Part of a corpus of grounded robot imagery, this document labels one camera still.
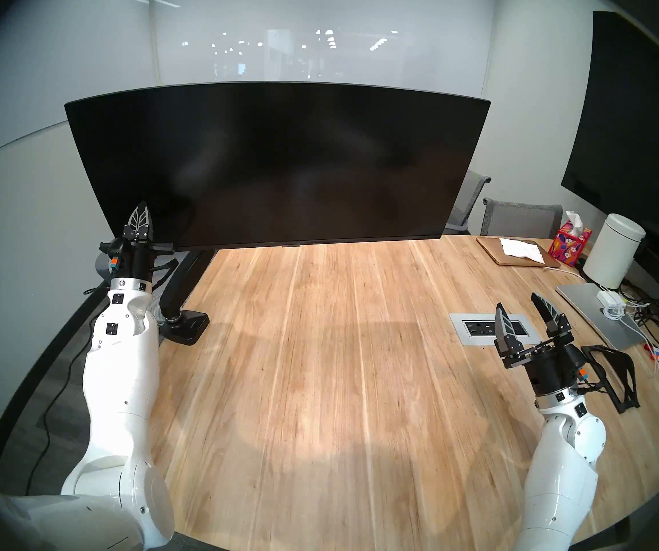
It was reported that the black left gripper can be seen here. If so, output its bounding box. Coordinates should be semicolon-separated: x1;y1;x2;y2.
99;201;176;283

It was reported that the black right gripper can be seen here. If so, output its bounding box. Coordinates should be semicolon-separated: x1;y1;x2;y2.
495;290;588;397

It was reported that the curved black ultrawide monitor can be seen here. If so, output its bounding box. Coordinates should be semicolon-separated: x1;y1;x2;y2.
65;82;491;252

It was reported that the grey mesh office chair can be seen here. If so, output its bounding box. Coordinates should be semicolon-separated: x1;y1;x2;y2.
443;170;492;235
95;251;190;344
480;199;563;239

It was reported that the silver closed laptop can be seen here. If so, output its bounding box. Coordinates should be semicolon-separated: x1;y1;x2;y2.
555;283;648;351

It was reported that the grey table power outlet box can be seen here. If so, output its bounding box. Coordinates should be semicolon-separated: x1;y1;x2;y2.
449;312;537;347

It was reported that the white paper napkin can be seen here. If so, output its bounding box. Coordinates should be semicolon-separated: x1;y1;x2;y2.
499;238;545;263

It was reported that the brown leather pad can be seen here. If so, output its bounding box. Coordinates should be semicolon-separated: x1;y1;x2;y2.
476;236;561;267

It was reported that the colourful floral tissue box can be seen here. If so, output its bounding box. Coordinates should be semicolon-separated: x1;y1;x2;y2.
548;211;593;267

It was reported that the black folding laptop stand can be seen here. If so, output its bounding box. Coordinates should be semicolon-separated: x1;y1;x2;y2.
582;344;641;413

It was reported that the white cylindrical bin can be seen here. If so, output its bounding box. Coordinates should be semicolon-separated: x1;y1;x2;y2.
583;213;646;289

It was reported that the glass whiteboard with blue writing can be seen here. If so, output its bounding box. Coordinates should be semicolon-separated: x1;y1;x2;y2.
0;0;159;172

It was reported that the large glass whiteboard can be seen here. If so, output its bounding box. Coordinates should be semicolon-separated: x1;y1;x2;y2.
151;0;499;97

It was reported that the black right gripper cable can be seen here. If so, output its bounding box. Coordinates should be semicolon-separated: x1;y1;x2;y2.
576;349;609;393

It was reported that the white charging cable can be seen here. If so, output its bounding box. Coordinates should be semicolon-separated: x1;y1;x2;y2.
604;303;659;378

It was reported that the black floor cable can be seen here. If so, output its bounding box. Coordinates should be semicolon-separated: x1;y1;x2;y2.
23;349;86;499

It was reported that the black wall television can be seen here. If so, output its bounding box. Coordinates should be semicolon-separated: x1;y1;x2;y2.
561;10;659;269

